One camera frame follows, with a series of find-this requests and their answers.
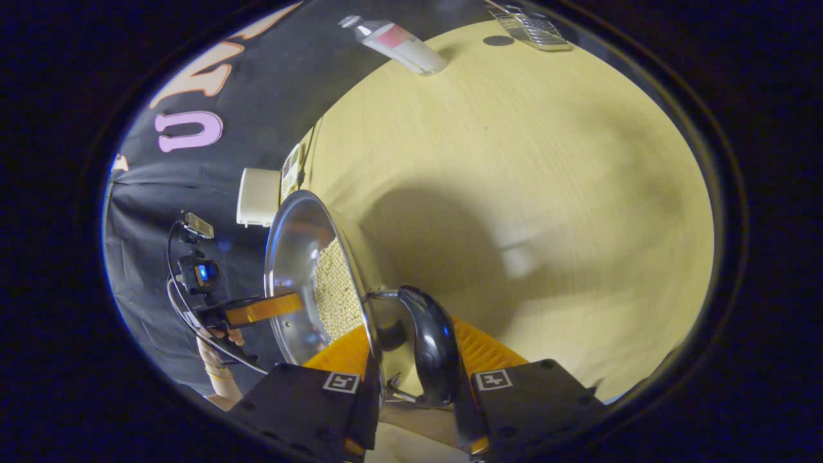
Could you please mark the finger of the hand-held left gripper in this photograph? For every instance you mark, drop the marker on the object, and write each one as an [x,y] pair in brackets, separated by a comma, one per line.
[263,308]

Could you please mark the dark round table grommet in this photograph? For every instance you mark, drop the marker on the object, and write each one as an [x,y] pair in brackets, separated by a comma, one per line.
[498,40]

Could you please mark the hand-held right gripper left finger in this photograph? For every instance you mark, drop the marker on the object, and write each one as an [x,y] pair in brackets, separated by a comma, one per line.
[366,411]

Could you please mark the pile of soybeans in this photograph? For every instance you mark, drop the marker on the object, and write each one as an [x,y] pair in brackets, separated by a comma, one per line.
[337,289]

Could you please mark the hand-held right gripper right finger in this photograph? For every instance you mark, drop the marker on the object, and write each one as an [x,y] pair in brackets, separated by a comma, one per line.
[466,418]

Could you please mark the clear bottle with pink label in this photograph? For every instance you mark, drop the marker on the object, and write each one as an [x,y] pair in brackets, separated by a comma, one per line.
[402,44]

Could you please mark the white divided dish with beans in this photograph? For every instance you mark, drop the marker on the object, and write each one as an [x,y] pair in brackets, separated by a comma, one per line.
[291,168]

